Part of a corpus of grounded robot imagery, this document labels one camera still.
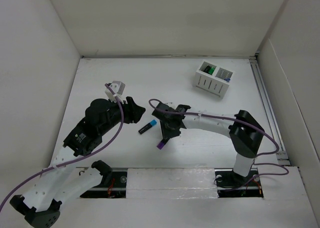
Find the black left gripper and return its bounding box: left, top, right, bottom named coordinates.
left=99, top=95, right=145, bottom=135

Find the blue cap black highlighter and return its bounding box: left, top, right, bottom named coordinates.
left=138, top=120, right=157, bottom=135

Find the purple cap black highlighter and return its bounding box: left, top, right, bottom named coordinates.
left=156, top=138, right=168, bottom=150

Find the yellow cap black highlighter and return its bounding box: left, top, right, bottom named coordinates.
left=203, top=65, right=211, bottom=73

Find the green cap black highlighter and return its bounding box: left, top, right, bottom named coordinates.
left=208, top=67, right=216, bottom=75

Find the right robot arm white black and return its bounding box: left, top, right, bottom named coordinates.
left=152, top=102, right=265, bottom=185

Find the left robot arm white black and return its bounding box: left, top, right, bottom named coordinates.
left=10, top=97, right=145, bottom=228

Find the white slotted pen holder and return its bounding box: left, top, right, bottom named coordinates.
left=192, top=60, right=235, bottom=99

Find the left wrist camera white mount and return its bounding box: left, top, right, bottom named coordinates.
left=105, top=81, right=126, bottom=103

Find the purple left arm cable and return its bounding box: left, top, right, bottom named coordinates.
left=0, top=83, right=125, bottom=209

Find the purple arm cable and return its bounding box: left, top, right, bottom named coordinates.
left=148, top=98, right=290, bottom=191
left=0, top=83, right=125, bottom=209

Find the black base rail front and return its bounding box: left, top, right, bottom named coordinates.
left=81, top=169, right=264, bottom=199

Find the aluminium rail right side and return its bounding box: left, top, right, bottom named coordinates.
left=249, top=56, right=291, bottom=166

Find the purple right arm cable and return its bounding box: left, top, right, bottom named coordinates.
left=148, top=98, right=290, bottom=191

